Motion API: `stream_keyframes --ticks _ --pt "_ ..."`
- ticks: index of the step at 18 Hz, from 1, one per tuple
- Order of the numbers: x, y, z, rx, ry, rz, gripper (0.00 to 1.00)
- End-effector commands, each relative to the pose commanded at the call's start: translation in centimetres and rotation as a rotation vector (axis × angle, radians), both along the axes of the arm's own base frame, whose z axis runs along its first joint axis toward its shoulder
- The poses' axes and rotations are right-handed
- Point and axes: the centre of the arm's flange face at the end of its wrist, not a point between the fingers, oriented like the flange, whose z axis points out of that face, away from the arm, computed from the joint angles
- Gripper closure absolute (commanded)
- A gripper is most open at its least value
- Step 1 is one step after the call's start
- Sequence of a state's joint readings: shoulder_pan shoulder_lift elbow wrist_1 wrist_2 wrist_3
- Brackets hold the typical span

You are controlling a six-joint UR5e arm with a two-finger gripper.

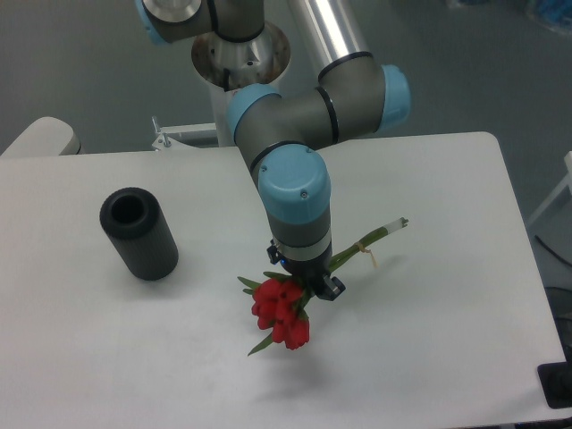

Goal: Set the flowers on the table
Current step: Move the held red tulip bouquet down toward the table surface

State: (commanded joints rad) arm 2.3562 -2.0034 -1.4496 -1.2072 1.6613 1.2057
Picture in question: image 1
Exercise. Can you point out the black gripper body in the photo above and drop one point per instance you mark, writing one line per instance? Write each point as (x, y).
(306, 264)

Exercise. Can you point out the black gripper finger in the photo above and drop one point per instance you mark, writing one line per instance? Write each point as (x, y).
(328, 288)

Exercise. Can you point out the red tulip bouquet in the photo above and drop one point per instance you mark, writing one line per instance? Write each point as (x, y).
(279, 302)

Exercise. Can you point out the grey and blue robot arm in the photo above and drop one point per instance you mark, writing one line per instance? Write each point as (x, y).
(279, 137)

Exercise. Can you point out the black ribbed cylindrical vase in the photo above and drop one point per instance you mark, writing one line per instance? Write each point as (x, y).
(134, 222)

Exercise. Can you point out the black device at table edge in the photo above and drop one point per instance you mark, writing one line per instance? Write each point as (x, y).
(555, 379)

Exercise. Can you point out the white chair back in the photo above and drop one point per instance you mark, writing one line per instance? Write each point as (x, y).
(46, 136)

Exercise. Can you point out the blue items top right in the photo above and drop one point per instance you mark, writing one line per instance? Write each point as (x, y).
(552, 15)

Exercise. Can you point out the white metal bracket with bolts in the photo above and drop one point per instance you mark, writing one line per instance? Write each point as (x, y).
(203, 135)

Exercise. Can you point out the white frame at right edge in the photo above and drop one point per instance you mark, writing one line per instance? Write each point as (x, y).
(555, 200)

